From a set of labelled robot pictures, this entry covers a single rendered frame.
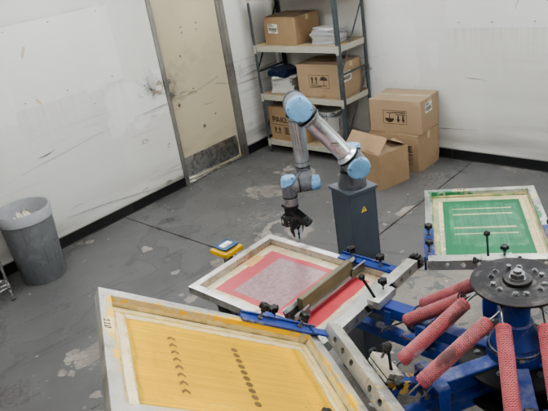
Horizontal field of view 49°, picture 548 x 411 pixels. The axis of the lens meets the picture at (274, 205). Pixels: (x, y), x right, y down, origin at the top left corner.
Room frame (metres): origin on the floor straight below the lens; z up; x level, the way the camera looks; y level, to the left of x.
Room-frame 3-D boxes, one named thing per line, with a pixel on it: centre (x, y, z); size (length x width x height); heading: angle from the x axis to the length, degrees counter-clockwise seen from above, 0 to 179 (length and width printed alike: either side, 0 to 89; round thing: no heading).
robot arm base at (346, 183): (2.90, -0.42, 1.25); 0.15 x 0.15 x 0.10
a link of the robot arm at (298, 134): (2.87, -0.17, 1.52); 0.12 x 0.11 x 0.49; 94
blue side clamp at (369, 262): (2.44, -0.38, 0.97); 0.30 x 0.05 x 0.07; 44
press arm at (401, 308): (2.02, -0.41, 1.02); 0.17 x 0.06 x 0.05; 44
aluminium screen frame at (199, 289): (2.42, -0.02, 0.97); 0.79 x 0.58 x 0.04; 44
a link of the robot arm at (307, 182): (2.77, -0.19, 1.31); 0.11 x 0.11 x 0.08; 4
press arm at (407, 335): (2.11, -0.32, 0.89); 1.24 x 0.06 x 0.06; 44
